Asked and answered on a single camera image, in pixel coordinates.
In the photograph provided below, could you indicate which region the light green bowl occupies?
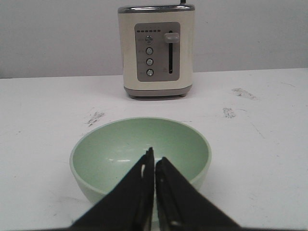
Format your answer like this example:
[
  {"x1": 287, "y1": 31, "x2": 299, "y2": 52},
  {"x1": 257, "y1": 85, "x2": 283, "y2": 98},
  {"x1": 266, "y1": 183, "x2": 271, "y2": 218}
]
[{"x1": 70, "y1": 117, "x2": 212, "y2": 205}]

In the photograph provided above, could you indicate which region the cream two-slot toaster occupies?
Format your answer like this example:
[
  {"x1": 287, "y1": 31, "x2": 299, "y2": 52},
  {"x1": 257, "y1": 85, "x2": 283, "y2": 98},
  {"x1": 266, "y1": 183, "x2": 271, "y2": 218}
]
[{"x1": 117, "y1": 3, "x2": 195, "y2": 98}]

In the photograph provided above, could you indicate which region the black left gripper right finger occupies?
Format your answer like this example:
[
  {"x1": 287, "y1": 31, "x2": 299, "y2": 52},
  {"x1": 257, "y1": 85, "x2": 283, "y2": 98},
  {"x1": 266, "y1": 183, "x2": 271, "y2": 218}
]
[{"x1": 155, "y1": 157, "x2": 242, "y2": 231}]

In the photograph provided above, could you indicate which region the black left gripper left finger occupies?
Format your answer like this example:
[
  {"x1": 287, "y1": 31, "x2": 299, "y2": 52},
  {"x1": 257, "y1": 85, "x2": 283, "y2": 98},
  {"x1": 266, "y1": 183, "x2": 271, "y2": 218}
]
[{"x1": 69, "y1": 147, "x2": 154, "y2": 231}]

